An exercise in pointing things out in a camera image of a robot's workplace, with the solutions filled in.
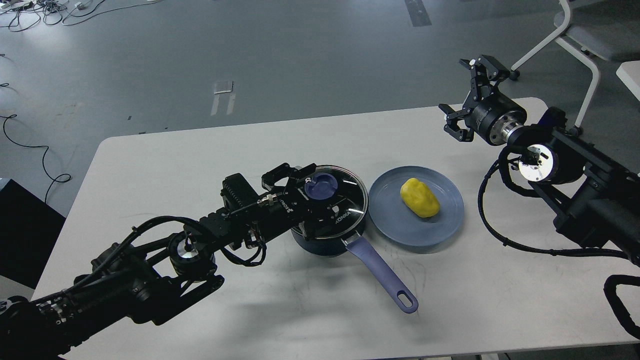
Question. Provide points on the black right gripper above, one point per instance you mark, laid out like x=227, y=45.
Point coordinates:
x=495, y=116

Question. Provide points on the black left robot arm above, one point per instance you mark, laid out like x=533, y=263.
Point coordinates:
x=167, y=264

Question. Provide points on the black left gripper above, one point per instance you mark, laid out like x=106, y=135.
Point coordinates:
x=291, y=207

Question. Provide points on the dark blue saucepan purple handle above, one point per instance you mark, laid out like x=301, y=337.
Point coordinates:
x=360, y=247

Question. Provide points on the white table corner right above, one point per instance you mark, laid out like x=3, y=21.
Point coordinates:
x=629, y=74

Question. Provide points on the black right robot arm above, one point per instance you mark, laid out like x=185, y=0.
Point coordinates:
x=594, y=198

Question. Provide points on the glass pot lid purple knob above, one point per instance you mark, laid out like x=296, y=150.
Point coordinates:
x=342, y=211

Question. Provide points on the blue round plate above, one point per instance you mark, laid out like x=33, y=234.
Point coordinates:
x=399, y=224

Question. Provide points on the white office chair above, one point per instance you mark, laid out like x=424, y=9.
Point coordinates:
x=606, y=29

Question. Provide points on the blue camera on right wrist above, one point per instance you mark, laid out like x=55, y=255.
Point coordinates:
x=553, y=118

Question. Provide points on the yellow potato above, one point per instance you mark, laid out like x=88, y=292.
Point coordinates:
x=419, y=198

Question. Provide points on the black box at left edge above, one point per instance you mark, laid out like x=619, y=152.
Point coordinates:
x=29, y=229

